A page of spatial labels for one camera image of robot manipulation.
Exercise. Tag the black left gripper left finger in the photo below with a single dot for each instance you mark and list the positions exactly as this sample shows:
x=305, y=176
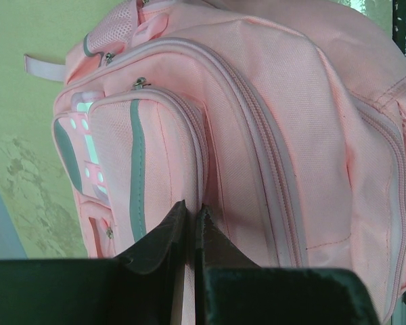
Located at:
x=142, y=285

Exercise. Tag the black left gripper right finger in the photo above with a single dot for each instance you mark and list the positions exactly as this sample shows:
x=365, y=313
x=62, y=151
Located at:
x=232, y=289

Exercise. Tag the pink student backpack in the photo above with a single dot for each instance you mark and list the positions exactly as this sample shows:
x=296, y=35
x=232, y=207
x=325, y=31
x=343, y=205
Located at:
x=288, y=118

